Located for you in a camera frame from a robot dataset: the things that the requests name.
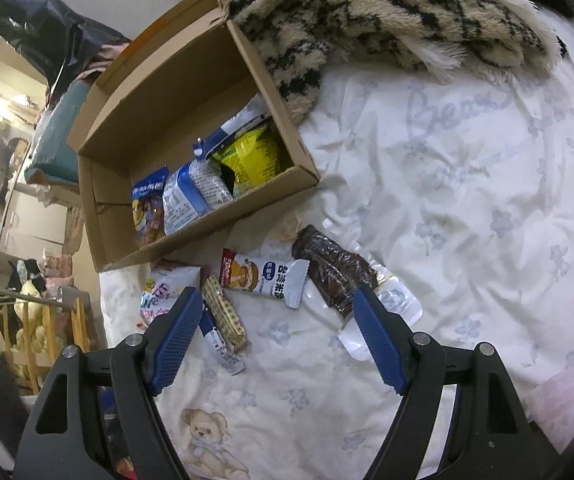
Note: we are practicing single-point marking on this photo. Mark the beige black fuzzy blanket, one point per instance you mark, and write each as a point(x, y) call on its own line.
point(367, 10)

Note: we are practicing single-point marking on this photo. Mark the red white snack bar packet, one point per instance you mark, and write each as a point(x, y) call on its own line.
point(267, 277)

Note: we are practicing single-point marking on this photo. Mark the white bear print bedsheet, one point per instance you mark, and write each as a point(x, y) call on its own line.
point(467, 185)

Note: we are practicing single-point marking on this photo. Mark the clear chocolate cake packet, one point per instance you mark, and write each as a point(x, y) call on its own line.
point(332, 270)

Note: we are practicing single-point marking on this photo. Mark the blue white stick packet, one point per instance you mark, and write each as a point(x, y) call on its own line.
point(217, 345)

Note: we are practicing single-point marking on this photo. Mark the white pink snack packet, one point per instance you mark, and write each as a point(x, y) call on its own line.
point(167, 285)

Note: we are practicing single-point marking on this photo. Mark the white kitchen cabinet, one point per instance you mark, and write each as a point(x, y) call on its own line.
point(32, 220)

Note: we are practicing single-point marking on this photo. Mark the teal upholstered chair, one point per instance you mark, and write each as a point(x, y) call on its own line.
point(57, 130)

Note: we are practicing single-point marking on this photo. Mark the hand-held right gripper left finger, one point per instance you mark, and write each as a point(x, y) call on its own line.
point(174, 340)

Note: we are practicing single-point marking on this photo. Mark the yellow plush toy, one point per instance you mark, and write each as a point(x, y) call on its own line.
point(32, 300)

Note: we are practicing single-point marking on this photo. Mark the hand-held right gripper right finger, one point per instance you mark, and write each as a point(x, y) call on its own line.
point(377, 340)

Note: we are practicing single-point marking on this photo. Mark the yellow snack bag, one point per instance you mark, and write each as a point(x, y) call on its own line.
point(252, 152)

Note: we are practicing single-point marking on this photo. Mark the brown cardboard box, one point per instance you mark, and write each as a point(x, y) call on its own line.
point(177, 90)

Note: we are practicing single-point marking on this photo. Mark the yellow checkered wafer bar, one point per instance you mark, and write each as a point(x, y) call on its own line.
point(224, 315)

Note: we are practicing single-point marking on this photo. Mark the pink floral cloth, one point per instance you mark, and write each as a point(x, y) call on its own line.
point(562, 405)

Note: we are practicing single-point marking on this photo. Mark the blue white snack packet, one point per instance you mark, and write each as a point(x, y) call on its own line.
point(187, 195)

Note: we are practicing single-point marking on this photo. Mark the black plastic bag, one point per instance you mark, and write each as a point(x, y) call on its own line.
point(42, 25)

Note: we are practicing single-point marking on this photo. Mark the blue cartoon snack packet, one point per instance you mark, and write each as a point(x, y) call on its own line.
point(149, 205)

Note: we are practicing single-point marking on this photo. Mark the wooden rack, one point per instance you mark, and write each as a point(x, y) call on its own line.
point(27, 325)

